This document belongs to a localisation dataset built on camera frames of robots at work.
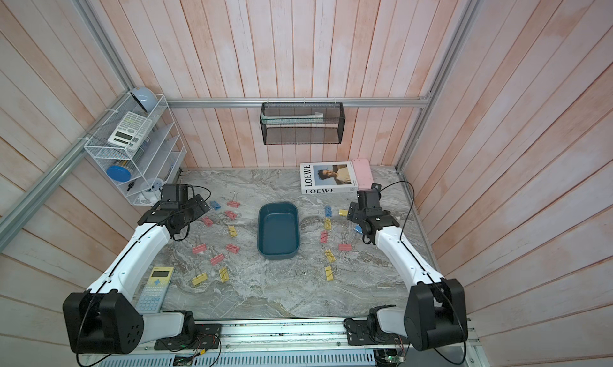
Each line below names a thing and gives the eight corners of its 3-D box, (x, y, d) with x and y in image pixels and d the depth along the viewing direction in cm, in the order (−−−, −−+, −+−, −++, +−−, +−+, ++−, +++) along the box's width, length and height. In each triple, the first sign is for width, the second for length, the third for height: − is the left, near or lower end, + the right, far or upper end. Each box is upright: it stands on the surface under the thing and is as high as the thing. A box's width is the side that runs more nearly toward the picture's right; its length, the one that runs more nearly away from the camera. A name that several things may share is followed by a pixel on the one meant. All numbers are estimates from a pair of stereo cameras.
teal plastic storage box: (254, 259, 92) (252, 253, 87) (261, 210, 107) (259, 203, 102) (299, 259, 92) (299, 253, 87) (299, 210, 107) (299, 203, 102)
